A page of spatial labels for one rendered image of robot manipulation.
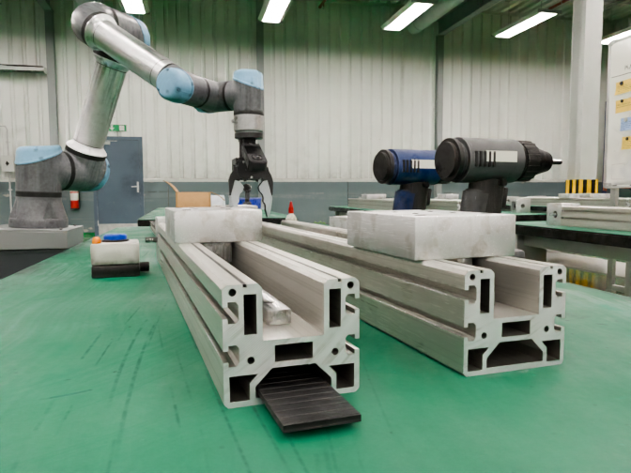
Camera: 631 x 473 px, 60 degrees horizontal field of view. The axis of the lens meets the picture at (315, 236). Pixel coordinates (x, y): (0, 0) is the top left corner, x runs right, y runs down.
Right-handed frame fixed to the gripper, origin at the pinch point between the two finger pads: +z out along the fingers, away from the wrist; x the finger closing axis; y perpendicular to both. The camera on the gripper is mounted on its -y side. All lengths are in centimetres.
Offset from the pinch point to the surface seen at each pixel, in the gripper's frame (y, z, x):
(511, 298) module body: -94, 4, -4
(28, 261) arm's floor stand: 26, 13, 55
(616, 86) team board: 156, -78, -283
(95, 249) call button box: -34.1, 4.7, 34.3
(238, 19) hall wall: 1058, -382, -196
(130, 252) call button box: -34.0, 5.5, 28.5
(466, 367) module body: -98, 9, 3
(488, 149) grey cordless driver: -74, -11, -16
